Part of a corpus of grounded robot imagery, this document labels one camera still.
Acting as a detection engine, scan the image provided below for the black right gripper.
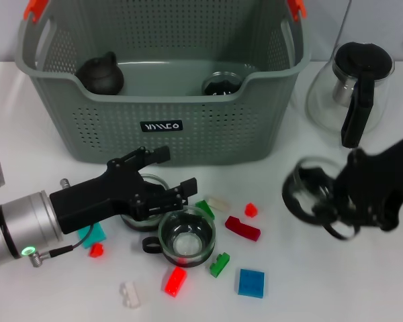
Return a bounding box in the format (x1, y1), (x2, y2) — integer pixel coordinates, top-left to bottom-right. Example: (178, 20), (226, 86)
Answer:
(314, 130), (403, 232)

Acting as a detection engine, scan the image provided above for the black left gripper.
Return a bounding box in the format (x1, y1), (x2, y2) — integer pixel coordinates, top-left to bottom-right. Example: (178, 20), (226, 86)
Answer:
(49, 146), (198, 235)

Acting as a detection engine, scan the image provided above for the glass teacup with black base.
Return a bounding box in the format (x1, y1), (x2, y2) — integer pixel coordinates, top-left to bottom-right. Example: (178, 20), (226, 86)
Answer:
(120, 173), (171, 232)
(281, 157), (360, 241)
(201, 70), (244, 97)
(142, 206), (218, 269)

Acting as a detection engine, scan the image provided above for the dark red long building block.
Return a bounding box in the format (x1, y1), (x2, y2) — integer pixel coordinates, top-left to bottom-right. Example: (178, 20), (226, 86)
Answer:
(224, 216), (261, 242)

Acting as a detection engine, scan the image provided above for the green rectangular building block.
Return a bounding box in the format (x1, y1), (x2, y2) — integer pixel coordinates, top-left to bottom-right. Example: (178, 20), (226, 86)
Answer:
(195, 199), (216, 219)

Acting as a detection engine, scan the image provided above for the translucent white building block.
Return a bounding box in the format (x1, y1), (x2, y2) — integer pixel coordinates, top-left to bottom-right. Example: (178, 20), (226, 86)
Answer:
(206, 195), (232, 212)

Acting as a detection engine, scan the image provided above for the grey perforated storage bin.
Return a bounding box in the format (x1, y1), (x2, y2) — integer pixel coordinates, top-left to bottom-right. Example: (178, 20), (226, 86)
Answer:
(13, 0), (312, 167)

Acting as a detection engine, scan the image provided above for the teal building block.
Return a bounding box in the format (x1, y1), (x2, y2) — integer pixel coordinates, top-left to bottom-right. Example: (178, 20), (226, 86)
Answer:
(77, 223), (107, 250)

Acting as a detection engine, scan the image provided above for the green stepped building block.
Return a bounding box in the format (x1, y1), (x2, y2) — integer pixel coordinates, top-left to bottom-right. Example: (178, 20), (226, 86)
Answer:
(209, 252), (230, 278)

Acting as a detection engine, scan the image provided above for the bright red rectangular building block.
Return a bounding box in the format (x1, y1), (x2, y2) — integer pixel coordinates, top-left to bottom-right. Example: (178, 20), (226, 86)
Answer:
(161, 266), (188, 298)

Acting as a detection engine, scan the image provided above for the blue square building block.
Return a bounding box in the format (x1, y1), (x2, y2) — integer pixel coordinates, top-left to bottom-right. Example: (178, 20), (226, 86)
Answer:
(236, 268), (266, 299)

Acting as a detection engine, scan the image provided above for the small black clay teapot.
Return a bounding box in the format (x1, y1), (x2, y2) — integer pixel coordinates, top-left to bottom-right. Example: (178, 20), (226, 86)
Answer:
(75, 50), (126, 95)

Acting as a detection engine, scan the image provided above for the glass pitcher with black lid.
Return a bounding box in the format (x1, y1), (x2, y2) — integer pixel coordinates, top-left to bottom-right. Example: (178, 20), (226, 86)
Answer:
(305, 42), (396, 148)

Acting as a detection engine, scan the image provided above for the black cable with silver plug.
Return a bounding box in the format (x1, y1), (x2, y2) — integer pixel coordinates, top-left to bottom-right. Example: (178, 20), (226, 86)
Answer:
(30, 223), (95, 268)

